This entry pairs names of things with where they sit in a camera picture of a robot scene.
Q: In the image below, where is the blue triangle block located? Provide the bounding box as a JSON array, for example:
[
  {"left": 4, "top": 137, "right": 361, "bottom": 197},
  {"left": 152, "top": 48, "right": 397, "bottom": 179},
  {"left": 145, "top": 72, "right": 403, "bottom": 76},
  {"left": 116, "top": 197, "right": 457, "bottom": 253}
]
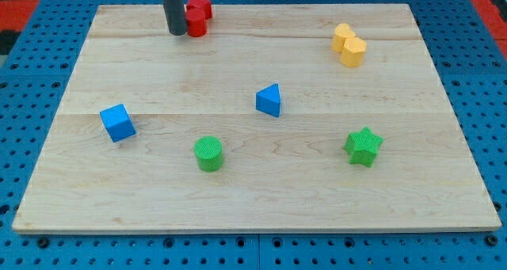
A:
[{"left": 255, "top": 83, "right": 281, "bottom": 117}]

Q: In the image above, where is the light wooden board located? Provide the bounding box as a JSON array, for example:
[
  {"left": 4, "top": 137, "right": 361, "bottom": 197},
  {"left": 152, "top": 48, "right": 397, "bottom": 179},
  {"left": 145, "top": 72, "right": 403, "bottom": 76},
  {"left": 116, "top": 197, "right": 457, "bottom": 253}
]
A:
[{"left": 12, "top": 4, "right": 501, "bottom": 234}]

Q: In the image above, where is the green cylinder block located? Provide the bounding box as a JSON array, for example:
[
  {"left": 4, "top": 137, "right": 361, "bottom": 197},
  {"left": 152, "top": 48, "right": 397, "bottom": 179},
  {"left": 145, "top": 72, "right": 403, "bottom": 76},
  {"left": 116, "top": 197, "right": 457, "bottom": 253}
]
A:
[{"left": 194, "top": 135, "right": 223, "bottom": 172}]

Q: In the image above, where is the green star block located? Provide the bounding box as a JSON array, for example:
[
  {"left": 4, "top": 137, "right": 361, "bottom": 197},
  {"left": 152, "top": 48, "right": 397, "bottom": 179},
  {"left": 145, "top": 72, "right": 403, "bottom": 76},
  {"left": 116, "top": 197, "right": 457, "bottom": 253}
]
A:
[{"left": 344, "top": 127, "right": 383, "bottom": 168}]

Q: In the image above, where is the red cylinder block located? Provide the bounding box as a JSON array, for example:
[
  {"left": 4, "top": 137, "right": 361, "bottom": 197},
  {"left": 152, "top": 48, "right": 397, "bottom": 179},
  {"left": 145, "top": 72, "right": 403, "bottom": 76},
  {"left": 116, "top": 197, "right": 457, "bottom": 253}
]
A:
[{"left": 185, "top": 8, "right": 208, "bottom": 37}]

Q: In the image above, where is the yellow hexagon block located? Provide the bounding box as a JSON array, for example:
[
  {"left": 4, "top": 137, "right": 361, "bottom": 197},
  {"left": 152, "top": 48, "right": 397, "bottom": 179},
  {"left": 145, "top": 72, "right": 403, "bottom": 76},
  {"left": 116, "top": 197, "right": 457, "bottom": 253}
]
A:
[{"left": 340, "top": 37, "right": 367, "bottom": 68}]

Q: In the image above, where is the red star block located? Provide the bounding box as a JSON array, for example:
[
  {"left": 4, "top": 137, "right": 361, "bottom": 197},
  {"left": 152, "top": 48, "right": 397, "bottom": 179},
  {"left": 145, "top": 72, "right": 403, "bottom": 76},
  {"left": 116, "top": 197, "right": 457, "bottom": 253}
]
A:
[{"left": 186, "top": 0, "right": 213, "bottom": 20}]

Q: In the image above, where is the yellow heart block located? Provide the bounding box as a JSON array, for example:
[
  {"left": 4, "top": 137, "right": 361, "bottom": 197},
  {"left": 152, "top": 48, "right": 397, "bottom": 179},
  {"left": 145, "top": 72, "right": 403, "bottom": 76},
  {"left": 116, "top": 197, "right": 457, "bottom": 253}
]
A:
[{"left": 331, "top": 23, "right": 356, "bottom": 53}]

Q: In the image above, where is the blue cube block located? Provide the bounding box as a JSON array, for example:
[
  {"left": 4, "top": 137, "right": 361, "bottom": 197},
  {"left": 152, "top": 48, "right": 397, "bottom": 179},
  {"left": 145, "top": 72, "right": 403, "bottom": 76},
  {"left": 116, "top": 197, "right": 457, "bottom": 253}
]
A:
[{"left": 100, "top": 104, "right": 136, "bottom": 143}]

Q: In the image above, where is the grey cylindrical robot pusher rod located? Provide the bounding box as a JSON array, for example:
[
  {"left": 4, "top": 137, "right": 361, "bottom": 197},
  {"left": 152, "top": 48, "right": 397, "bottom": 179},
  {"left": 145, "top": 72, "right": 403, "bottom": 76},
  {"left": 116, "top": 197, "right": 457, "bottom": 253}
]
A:
[{"left": 162, "top": 0, "right": 188, "bottom": 36}]

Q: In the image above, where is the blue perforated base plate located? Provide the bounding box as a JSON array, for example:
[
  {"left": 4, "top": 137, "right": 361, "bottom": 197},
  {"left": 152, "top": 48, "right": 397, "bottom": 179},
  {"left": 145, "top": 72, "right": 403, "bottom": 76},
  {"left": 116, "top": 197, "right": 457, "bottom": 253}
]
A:
[{"left": 1, "top": 0, "right": 506, "bottom": 269}]

